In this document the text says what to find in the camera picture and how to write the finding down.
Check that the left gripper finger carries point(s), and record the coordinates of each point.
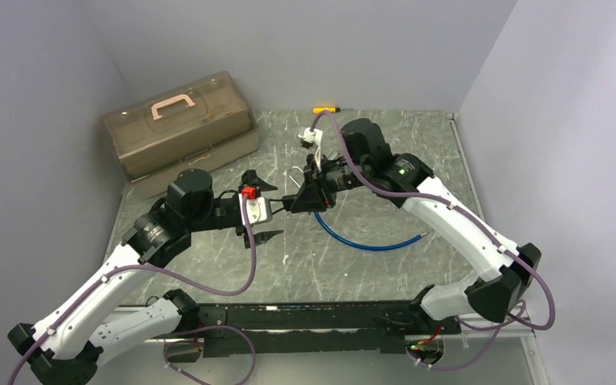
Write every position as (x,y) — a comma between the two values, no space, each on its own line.
(250,178)
(260,238)

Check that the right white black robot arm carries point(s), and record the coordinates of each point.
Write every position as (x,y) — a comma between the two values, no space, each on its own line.
(503,269)

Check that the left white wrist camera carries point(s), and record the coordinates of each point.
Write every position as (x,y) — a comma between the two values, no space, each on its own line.
(255,209)

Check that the blue cable lock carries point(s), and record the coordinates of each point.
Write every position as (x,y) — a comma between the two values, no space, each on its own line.
(372,248)

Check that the brass padlock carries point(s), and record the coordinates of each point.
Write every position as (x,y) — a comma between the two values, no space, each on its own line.
(296,176)

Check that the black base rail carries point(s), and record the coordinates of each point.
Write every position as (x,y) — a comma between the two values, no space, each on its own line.
(301,327)

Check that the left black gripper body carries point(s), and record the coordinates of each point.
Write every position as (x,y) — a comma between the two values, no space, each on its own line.
(223,215)

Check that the translucent brown toolbox pink handle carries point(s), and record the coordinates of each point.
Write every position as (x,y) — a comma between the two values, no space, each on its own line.
(205,124)

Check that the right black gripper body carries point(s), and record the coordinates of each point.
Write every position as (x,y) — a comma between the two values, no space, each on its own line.
(333,177)

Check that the aluminium frame rail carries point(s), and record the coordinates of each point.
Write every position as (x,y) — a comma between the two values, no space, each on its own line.
(71,345)

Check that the yellow handled screwdriver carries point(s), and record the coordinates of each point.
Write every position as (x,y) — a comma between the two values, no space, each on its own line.
(331,109)

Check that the small black cable lock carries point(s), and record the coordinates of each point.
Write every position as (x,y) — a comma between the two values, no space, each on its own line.
(277,205)

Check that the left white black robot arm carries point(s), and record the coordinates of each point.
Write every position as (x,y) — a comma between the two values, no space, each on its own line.
(70,344)

